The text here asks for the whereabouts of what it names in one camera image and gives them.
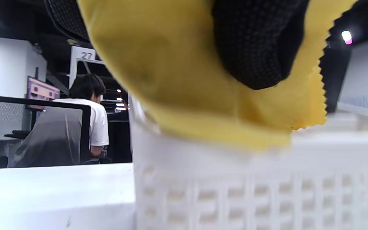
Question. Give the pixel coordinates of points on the person's left hand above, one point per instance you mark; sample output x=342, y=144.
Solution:
x=257, y=41

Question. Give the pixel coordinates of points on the yellow cleaning cloth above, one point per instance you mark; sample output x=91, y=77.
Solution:
x=171, y=64

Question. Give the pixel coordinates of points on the white plastic organizer basket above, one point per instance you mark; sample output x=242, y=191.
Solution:
x=235, y=191

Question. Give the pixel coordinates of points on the white sign plate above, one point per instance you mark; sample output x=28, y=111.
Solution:
x=86, y=55

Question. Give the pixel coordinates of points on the pink screen computer monitor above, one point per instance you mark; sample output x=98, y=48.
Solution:
x=42, y=91

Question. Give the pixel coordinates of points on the black mesh office chair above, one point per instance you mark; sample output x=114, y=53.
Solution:
x=43, y=134

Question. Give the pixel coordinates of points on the white square column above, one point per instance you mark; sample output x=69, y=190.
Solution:
x=8, y=64

